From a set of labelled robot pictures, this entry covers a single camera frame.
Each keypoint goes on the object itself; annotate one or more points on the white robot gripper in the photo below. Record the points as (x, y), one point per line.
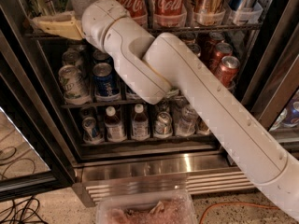
(99, 20)

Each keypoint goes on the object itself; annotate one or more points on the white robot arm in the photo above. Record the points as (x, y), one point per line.
(152, 65)

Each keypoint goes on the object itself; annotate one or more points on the brown tea bottle left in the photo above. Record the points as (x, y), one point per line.
(114, 125)

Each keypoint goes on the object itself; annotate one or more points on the brown tea bottle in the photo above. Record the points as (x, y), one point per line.
(114, 125)
(140, 123)

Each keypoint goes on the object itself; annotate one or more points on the brown tea bottle right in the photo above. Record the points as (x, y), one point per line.
(140, 123)

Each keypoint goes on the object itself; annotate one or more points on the stainless steel fridge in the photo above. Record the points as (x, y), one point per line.
(198, 163)

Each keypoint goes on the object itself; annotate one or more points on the silver can bottom shelf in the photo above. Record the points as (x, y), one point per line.
(163, 125)

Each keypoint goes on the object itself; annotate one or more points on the small water bottle bottom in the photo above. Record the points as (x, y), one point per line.
(186, 121)

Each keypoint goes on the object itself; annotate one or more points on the open glass fridge door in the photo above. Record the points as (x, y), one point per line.
(31, 159)

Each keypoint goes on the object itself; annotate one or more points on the copper can bottom shelf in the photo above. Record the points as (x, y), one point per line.
(202, 128)

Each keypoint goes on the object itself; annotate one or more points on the red Coca-Cola can left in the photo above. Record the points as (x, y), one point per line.
(132, 0)

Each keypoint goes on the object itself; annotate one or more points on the red coca-cola can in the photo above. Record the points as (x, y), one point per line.
(167, 13)
(132, 0)

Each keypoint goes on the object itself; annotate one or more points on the blue Pepsi can front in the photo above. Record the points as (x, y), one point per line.
(105, 82)

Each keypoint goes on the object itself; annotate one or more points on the white green soda can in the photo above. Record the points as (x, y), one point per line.
(76, 91)

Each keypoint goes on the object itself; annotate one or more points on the red Coca-Cola can right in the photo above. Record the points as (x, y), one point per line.
(167, 13)

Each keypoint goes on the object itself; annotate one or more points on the blue soda can front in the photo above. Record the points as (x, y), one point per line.
(130, 94)

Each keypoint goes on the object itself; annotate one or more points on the gold brown can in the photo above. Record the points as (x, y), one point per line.
(195, 48)

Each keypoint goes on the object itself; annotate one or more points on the gold striped tall can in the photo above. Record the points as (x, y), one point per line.
(207, 12)

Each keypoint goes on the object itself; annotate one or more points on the small blue can bottom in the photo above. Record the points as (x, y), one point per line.
(92, 133)

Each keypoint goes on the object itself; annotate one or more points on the red soda can middle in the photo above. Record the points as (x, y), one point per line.
(220, 50)

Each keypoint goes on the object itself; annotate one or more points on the red soda can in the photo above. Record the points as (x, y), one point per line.
(227, 70)
(220, 50)

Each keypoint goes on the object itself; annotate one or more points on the red soda can front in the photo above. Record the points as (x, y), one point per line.
(227, 70)

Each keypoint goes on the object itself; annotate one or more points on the clear plastic storage bin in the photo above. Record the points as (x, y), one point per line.
(160, 207)

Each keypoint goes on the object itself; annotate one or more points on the blue can right compartment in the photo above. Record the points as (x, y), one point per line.
(292, 117)

